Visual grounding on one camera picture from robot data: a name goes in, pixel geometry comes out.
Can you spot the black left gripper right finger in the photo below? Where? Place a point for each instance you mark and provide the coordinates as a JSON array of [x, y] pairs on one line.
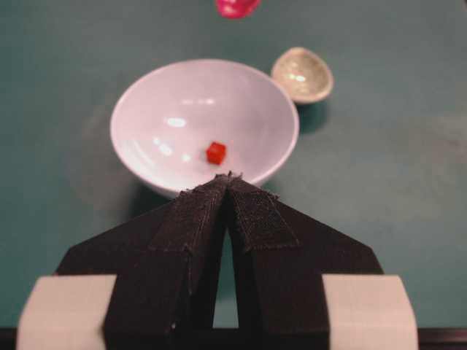
[[301, 284]]

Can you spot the red plastic spoon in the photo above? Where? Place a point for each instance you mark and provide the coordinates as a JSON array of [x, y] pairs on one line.
[[236, 9]]

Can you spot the small red block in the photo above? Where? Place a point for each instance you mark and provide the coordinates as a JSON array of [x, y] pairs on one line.
[[216, 153]]

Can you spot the white ceramic bowl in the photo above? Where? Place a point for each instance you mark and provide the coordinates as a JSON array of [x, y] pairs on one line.
[[163, 124]]

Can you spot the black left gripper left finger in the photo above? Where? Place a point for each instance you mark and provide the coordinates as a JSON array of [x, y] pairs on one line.
[[142, 285]]

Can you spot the small speckled beige dish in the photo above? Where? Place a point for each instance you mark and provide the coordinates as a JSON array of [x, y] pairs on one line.
[[304, 76]]

